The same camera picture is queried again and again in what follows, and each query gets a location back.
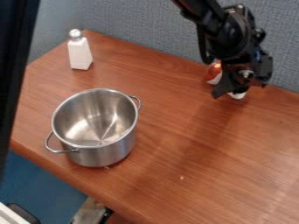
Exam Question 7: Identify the dark vertical post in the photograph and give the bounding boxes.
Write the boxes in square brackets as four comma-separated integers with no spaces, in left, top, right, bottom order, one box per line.
[0,0,43,183]

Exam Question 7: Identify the white and black floor object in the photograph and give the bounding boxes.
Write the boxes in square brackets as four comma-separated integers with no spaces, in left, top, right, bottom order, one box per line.
[0,202,42,224]

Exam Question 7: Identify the white salt shaker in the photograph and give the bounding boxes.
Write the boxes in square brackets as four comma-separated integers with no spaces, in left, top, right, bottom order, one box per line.
[68,29,94,70]

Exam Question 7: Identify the red and white toy mushroom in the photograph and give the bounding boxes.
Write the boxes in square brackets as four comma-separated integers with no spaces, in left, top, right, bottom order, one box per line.
[205,61,246,100]

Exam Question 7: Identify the stainless steel pot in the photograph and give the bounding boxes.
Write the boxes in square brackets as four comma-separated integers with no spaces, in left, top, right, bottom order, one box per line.
[44,88,143,168]

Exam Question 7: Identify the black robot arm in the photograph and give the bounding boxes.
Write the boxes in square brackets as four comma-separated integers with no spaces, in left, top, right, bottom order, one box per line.
[173,0,274,100]

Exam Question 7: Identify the grey table leg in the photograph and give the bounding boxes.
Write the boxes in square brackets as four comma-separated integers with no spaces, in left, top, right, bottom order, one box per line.
[70,197,114,224]

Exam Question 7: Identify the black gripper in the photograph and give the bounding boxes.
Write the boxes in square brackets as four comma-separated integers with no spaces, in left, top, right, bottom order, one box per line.
[211,49,274,99]

